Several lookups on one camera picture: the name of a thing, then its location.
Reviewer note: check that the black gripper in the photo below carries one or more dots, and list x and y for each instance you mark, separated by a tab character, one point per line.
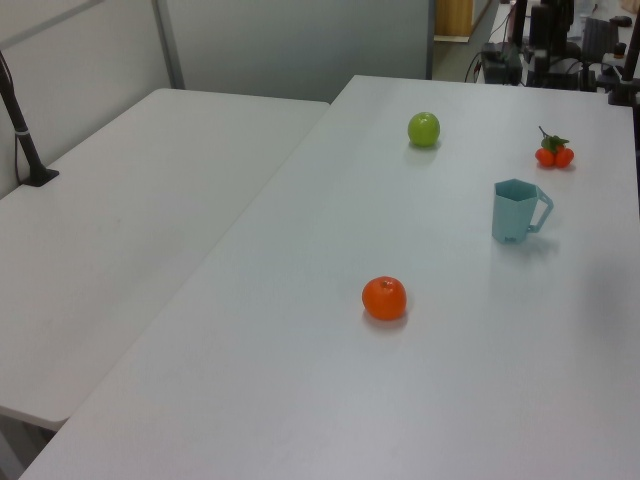
550	25

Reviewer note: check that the teal hexagonal mug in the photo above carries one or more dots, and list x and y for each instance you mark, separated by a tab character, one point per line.
512	215

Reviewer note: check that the black equipment box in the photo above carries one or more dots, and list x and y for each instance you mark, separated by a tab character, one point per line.
502	65

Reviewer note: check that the thin black upright pole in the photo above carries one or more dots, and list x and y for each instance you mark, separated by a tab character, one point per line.
519	22

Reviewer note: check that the black ribbed object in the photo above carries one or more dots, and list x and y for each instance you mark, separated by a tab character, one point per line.
600	34

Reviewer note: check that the small red fruit cluster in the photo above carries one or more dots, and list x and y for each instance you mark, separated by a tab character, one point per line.
547	157

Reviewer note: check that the brown wooden cabinet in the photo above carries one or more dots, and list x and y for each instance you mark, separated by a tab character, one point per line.
452	17

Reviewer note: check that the green apple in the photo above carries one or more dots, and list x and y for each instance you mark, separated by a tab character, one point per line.
424	130

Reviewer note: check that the orange tangerine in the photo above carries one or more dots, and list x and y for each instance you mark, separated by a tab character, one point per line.
384	299

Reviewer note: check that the white side table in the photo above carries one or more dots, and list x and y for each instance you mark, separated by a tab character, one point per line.
125	225

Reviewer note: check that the black clamped camera pole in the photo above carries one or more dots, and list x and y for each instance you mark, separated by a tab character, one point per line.
631	60

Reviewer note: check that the grey partition frame post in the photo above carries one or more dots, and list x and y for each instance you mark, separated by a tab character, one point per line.
167	45

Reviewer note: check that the black camera pole with base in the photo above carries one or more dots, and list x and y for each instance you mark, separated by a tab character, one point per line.
25	145

